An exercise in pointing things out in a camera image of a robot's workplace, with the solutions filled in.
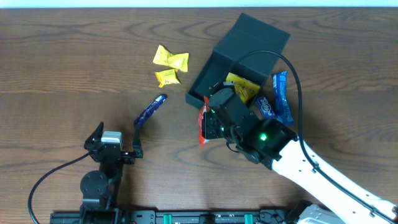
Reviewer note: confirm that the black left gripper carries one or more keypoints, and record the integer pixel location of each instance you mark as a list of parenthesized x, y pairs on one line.
[(125, 154)]

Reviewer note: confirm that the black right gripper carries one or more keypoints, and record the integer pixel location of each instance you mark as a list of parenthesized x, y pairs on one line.
[(210, 131)]

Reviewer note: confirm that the blue wafer bar packet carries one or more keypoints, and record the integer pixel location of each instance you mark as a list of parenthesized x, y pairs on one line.
[(282, 107)]

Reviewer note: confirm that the yellow seed snack bag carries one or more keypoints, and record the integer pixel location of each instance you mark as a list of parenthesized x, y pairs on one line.
[(244, 88)]

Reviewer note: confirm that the red Hacks candy bag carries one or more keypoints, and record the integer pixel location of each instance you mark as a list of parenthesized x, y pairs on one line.
[(203, 110)]

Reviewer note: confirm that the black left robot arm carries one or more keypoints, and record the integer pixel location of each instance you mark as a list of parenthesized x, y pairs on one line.
[(100, 187)]

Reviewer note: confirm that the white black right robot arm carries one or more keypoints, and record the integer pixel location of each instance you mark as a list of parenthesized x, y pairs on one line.
[(349, 201)]

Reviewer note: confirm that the blue Eclipse gum pack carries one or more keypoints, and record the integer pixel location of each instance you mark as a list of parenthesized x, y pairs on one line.
[(265, 107)]

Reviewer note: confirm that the dark blue snack bar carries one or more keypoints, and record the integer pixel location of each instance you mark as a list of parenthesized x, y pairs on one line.
[(150, 110)]

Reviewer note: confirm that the small yellow candy wrapper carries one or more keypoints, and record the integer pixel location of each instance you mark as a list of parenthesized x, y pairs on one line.
[(167, 77)]

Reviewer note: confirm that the dark green open box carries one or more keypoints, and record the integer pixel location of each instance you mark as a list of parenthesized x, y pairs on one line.
[(240, 52)]

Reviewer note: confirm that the large yellow candy wrapper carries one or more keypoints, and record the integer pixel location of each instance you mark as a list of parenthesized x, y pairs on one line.
[(166, 58)]

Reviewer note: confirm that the black aluminium mounting rail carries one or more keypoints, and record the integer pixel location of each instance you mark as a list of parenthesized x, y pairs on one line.
[(152, 217)]

